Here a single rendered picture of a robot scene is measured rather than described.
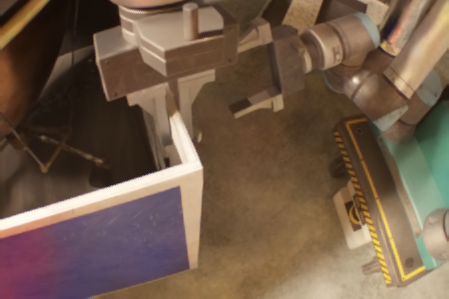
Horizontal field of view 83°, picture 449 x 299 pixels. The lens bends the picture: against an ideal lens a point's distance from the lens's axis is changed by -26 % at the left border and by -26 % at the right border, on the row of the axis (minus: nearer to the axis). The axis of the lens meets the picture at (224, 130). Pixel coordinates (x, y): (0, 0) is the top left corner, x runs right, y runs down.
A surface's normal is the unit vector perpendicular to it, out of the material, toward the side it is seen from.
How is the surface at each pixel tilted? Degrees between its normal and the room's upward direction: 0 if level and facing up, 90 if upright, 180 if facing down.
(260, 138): 0
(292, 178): 0
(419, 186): 0
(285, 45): 73
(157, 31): 10
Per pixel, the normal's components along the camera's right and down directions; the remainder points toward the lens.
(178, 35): 0.02, -0.65
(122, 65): 0.40, 0.70
